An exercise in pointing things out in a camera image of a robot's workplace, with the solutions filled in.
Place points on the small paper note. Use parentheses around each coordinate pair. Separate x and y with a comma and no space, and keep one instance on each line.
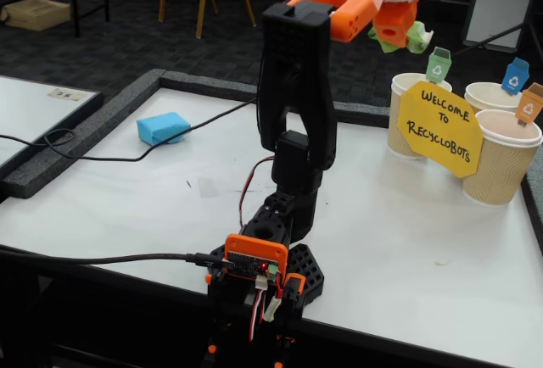
(68,95)

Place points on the black framed white easel board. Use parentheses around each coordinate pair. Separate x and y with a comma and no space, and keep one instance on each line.
(500,3)

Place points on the black robot base clamp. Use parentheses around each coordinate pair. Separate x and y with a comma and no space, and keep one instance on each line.
(307,266)

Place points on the black table leg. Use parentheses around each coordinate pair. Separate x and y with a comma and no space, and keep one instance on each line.
(75,3)

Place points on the blue paper parcel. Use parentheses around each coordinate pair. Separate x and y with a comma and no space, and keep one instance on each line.
(163,128)

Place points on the short dark grey foam strip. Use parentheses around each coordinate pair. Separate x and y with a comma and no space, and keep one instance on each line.
(365,115)

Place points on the yellow handwritten welcome sign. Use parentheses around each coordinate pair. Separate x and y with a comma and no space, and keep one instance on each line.
(441,130)

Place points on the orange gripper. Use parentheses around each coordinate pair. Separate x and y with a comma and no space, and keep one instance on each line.
(394,29)

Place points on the brown cardboard box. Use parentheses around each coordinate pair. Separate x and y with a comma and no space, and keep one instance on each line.
(36,14)

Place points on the orange and black robot arm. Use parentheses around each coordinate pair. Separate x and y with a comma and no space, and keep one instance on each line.
(297,88)

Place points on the orange recycling bin label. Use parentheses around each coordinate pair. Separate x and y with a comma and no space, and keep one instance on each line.
(530,107)

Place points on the orange controller board holder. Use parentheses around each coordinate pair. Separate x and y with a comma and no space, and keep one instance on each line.
(254,245)

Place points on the blue recycling bin label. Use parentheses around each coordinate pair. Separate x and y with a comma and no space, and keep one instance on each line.
(515,79)

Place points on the ribbed brown paper cup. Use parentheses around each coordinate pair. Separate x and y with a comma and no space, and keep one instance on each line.
(396,139)
(488,96)
(500,164)

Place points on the green paper parcel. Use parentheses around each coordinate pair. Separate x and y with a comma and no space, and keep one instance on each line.
(422,37)

